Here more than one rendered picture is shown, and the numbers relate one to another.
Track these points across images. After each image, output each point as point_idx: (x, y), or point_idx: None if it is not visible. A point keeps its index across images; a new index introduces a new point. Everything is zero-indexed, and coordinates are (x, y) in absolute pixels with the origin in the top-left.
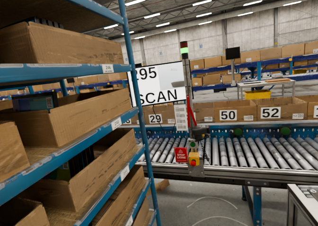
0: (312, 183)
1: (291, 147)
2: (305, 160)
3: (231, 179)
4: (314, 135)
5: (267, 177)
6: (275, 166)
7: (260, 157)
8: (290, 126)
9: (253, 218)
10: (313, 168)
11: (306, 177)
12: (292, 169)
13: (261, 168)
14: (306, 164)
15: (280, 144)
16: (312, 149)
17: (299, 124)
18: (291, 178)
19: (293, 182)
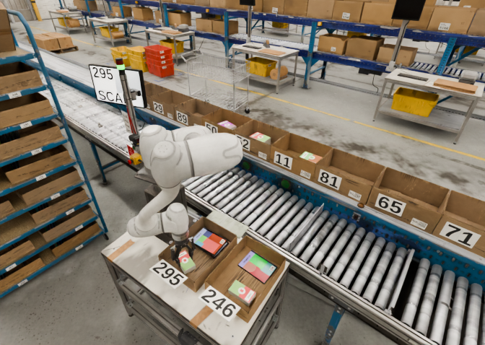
0: (198, 208)
1: (228, 180)
2: (215, 193)
3: None
4: (271, 179)
5: None
6: (186, 188)
7: (192, 177)
8: (250, 163)
9: None
10: (206, 198)
11: (195, 202)
12: (192, 194)
13: None
14: (207, 195)
15: (229, 175)
16: (237, 188)
17: (257, 163)
18: (188, 199)
19: (190, 203)
